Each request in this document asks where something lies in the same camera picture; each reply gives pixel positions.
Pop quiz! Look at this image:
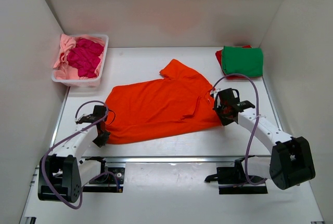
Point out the orange t-shirt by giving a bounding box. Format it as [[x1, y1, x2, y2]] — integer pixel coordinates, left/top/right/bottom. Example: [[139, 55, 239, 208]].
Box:
[[106, 59, 221, 144]]

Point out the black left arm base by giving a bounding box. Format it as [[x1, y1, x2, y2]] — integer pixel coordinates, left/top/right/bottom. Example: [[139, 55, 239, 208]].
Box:
[[83, 157, 125, 193]]

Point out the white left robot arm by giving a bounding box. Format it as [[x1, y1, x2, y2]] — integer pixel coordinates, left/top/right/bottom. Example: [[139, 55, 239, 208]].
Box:
[[37, 101, 110, 208]]

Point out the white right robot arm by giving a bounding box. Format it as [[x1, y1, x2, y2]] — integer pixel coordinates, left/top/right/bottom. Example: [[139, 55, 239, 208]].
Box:
[[210, 88, 316, 190]]

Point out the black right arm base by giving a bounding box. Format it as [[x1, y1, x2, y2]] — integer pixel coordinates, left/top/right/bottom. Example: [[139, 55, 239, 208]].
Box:
[[204, 158, 268, 195]]

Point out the white plastic basket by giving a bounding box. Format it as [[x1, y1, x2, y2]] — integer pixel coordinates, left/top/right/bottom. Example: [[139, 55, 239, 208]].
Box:
[[51, 33, 109, 87]]

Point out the folded green t-shirt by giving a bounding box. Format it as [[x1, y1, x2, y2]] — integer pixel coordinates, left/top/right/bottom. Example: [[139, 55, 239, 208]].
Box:
[[221, 46, 264, 77]]

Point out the folded red t-shirt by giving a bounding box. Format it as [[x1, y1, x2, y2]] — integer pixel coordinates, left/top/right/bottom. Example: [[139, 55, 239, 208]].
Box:
[[215, 45, 262, 81]]

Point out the light pink t-shirt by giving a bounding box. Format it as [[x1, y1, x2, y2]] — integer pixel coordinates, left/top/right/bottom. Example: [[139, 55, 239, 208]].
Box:
[[53, 33, 107, 81]]

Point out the magenta t-shirt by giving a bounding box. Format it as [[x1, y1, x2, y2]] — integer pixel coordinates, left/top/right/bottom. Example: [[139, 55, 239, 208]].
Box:
[[67, 38, 104, 78]]

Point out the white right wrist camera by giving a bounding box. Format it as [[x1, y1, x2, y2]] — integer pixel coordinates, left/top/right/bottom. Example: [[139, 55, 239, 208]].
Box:
[[210, 88, 221, 98]]

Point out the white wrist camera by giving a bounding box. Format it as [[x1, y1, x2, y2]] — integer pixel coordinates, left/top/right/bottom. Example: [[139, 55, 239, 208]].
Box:
[[75, 114, 90, 124], [210, 88, 221, 98]]

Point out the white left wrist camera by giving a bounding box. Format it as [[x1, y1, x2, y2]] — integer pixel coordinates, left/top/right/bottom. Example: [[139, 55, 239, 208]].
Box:
[[75, 114, 90, 124]]

